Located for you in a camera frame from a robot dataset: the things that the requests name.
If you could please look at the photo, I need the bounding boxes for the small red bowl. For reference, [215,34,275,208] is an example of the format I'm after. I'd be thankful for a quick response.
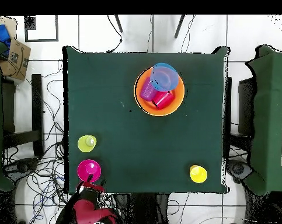
[76,159,102,184]

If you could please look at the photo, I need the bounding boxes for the pale yellow translucent cup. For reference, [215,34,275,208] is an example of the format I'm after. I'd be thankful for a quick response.
[77,134,98,153]

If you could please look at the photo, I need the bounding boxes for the large orange bowl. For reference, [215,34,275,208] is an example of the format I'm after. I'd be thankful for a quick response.
[133,65,186,117]

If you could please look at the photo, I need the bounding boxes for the purple cup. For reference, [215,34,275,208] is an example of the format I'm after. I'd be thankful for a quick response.
[139,76,159,102]

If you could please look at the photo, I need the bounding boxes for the red cup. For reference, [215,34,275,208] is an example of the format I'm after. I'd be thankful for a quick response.
[152,90,175,110]

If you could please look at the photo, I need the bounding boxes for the small blue bowl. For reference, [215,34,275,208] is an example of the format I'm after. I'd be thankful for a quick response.
[150,62,180,93]

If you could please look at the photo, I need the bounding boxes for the dark green tablecloth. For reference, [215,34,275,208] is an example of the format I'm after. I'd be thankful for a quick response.
[62,45,231,195]

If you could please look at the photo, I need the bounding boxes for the black floor device with knob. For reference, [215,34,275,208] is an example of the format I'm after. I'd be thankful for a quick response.
[4,157,40,178]

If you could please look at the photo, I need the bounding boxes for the black metal stand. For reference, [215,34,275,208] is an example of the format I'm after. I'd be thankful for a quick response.
[1,73,44,158]

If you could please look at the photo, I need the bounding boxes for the orange yellow cup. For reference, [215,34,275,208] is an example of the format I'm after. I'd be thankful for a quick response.
[189,164,208,184]

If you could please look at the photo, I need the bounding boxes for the dark grey floor device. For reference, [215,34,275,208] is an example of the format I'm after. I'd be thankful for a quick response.
[227,159,253,180]

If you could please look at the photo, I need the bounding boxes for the cardboard box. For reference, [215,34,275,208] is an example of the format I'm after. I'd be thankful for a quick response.
[0,37,32,82]

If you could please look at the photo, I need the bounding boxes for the black tripod leg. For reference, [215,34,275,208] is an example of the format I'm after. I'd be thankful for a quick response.
[173,15,186,39]
[114,15,124,33]

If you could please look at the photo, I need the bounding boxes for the blue bag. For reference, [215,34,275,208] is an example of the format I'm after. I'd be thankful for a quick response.
[0,24,12,55]

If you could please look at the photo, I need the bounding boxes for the flat cardboard sheet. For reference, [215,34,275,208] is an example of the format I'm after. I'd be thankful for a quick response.
[0,15,18,39]

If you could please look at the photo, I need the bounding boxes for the tangle of floor cables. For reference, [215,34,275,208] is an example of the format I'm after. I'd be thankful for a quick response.
[1,59,118,224]

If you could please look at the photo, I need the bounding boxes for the black cable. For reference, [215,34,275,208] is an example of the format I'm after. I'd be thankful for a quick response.
[106,15,123,54]

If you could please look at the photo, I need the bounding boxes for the black square floor frame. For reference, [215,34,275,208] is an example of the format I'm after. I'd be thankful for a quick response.
[23,15,60,43]

